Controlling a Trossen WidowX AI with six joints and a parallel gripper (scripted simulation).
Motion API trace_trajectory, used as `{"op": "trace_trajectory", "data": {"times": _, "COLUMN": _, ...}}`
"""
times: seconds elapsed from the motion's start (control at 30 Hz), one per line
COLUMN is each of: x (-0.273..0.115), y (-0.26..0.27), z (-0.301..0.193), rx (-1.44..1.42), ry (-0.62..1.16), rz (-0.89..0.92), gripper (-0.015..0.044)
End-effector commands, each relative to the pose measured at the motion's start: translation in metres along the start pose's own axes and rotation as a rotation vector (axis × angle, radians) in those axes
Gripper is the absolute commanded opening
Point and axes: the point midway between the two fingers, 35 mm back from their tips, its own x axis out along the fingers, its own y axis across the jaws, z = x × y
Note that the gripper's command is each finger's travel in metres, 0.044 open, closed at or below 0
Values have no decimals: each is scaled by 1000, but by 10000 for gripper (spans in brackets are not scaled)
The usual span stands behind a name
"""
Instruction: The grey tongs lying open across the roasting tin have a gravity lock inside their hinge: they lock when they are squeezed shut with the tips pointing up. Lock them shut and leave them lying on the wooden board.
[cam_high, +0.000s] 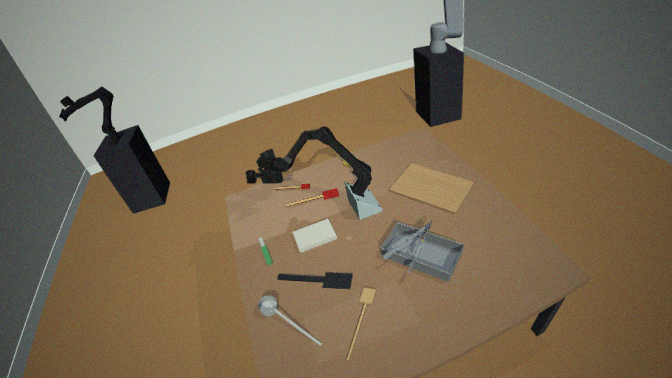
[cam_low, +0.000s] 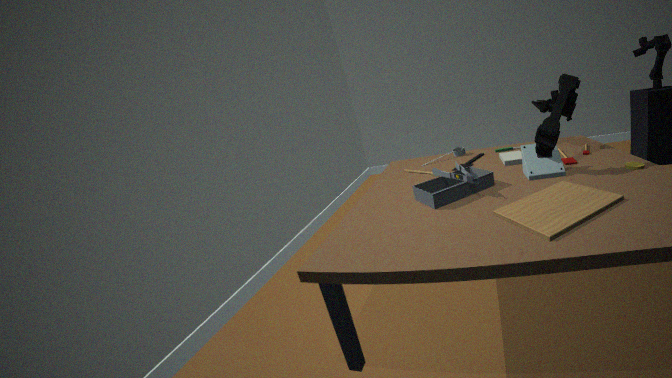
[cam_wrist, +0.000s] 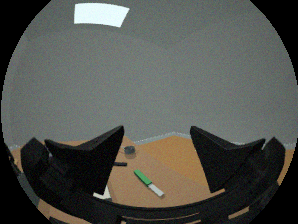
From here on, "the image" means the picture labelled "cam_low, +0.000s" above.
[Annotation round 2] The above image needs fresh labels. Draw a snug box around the light wooden board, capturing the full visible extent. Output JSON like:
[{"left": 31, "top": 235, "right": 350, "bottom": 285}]
[{"left": 493, "top": 181, "right": 624, "bottom": 242}]

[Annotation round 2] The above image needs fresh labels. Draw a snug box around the red spatula with wooden handle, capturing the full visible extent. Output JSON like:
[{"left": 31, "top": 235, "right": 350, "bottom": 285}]
[{"left": 558, "top": 148, "right": 577, "bottom": 165}]

